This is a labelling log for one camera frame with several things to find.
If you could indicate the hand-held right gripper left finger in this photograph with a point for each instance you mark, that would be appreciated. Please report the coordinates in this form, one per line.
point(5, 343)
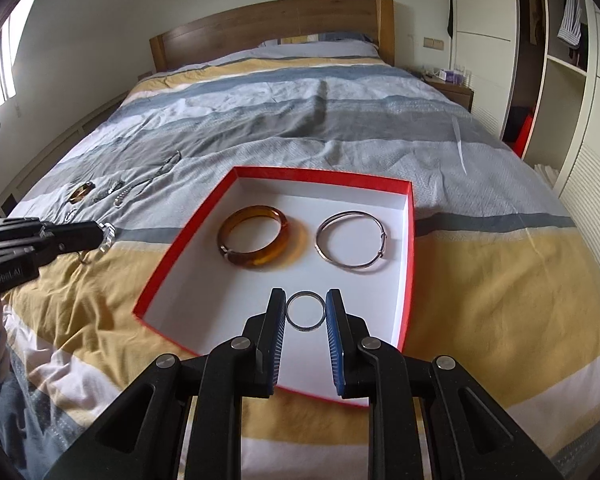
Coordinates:
point(279, 332)

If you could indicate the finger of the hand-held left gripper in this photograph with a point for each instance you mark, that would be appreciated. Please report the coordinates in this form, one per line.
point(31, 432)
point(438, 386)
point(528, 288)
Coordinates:
point(75, 237)

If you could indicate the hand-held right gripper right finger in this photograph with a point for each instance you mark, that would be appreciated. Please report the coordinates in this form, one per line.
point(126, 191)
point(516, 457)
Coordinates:
point(333, 340)

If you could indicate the twisted silver bangle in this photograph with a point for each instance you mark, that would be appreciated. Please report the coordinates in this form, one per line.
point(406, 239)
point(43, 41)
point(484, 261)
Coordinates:
point(108, 235)

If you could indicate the dark translucent bangle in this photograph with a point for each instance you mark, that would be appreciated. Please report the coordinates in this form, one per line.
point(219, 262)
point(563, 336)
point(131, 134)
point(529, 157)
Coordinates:
point(73, 195)

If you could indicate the red cardboard box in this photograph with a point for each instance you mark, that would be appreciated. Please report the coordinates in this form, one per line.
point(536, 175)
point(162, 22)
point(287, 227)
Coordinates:
point(260, 200)

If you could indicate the thin silver bangle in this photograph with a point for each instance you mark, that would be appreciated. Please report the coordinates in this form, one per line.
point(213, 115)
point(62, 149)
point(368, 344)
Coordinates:
point(352, 268)

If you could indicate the amber bangle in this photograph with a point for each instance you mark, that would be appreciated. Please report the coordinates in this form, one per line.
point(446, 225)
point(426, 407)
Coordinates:
point(260, 258)

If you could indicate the window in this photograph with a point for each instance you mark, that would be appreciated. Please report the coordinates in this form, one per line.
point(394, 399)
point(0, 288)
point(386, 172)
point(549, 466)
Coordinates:
point(9, 60)

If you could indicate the striped duvet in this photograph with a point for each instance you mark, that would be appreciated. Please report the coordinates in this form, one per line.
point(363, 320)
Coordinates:
point(330, 125)

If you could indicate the wooden nightstand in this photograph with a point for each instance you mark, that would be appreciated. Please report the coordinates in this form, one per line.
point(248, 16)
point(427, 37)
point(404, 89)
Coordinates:
point(455, 94)

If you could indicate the red bag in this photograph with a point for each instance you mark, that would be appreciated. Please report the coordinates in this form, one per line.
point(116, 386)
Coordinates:
point(524, 135)

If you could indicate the purple tissue box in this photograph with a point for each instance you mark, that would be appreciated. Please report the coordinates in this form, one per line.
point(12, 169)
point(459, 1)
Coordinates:
point(452, 76)

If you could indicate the grey pillow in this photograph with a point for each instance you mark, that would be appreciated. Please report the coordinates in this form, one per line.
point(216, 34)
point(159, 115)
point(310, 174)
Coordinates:
point(300, 42)

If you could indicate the wooden headboard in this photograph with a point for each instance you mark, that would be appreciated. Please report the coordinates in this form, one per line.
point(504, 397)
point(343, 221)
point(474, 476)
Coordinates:
point(280, 20)

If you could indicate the white wardrobe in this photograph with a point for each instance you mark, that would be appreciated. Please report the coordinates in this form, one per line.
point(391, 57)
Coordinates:
point(485, 60)

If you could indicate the striped hanging shirt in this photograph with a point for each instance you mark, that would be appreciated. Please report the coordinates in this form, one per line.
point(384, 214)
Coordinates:
point(570, 15)

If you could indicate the wall switch panel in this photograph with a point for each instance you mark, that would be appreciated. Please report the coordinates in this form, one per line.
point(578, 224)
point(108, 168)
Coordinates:
point(434, 43)

